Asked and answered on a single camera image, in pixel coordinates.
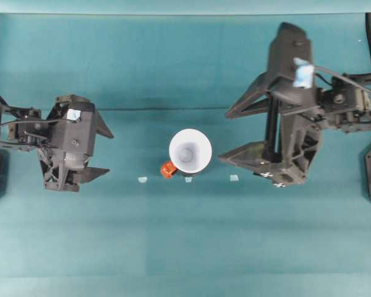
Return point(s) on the small white paper scrap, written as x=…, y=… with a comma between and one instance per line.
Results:
x=143, y=179
x=188, y=179
x=233, y=178

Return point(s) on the blue-green table cloth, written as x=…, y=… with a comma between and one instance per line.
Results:
x=185, y=241

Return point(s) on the pale blue-green backdrop cloth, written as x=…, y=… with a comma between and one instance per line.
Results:
x=111, y=6

